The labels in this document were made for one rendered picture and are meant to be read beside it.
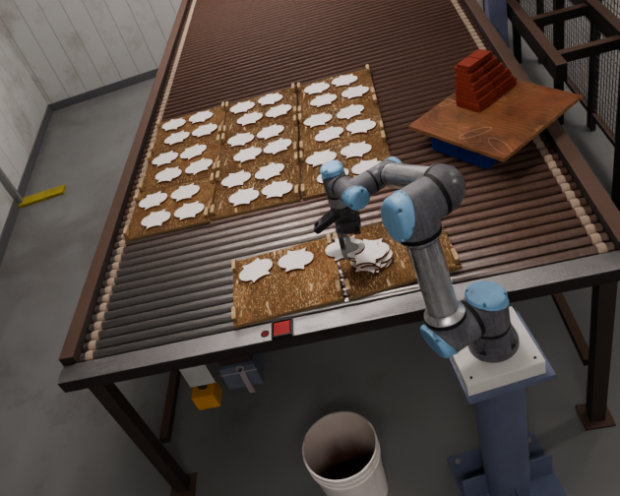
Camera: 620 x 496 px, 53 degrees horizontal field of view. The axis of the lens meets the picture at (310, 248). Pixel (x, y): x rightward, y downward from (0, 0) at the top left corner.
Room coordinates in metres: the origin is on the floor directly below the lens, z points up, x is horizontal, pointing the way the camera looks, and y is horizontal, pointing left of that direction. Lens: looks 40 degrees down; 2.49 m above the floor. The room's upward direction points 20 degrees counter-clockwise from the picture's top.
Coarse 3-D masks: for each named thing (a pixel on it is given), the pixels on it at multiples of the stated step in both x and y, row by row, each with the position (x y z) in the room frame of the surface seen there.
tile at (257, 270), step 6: (258, 258) 1.89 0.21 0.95; (252, 264) 1.87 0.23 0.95; (258, 264) 1.86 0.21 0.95; (264, 264) 1.85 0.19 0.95; (270, 264) 1.83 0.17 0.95; (246, 270) 1.85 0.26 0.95; (252, 270) 1.84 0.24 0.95; (258, 270) 1.82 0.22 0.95; (264, 270) 1.81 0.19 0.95; (270, 270) 1.81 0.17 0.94; (240, 276) 1.83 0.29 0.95; (246, 276) 1.82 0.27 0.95; (252, 276) 1.80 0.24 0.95; (258, 276) 1.79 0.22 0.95; (264, 276) 1.79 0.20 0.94
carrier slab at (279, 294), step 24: (240, 264) 1.91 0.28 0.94; (312, 264) 1.76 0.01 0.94; (336, 264) 1.72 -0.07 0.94; (240, 288) 1.77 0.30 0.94; (264, 288) 1.72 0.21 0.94; (288, 288) 1.68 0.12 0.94; (312, 288) 1.64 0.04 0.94; (336, 288) 1.59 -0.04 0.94; (240, 312) 1.64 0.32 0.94; (264, 312) 1.60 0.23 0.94; (288, 312) 1.56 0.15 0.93
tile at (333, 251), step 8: (336, 240) 1.69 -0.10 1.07; (344, 240) 1.68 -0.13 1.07; (352, 240) 1.66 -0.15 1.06; (360, 240) 1.65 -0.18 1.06; (328, 248) 1.67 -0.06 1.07; (336, 248) 1.65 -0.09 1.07; (360, 248) 1.61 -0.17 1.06; (328, 256) 1.63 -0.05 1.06; (336, 256) 1.61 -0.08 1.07; (352, 256) 1.58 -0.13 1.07
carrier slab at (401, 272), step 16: (384, 240) 1.75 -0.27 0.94; (448, 240) 1.64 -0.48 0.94; (400, 256) 1.64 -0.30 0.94; (448, 256) 1.56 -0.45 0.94; (352, 272) 1.65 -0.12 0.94; (384, 272) 1.59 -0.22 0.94; (400, 272) 1.57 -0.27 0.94; (352, 288) 1.57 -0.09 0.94; (368, 288) 1.54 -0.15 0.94; (384, 288) 1.52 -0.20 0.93
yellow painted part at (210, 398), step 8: (208, 384) 1.58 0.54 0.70; (216, 384) 1.58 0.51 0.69; (192, 392) 1.57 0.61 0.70; (200, 392) 1.56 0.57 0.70; (208, 392) 1.54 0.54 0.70; (216, 392) 1.55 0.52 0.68; (192, 400) 1.54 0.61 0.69; (200, 400) 1.53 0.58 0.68; (208, 400) 1.53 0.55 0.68; (216, 400) 1.52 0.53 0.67; (200, 408) 1.54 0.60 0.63
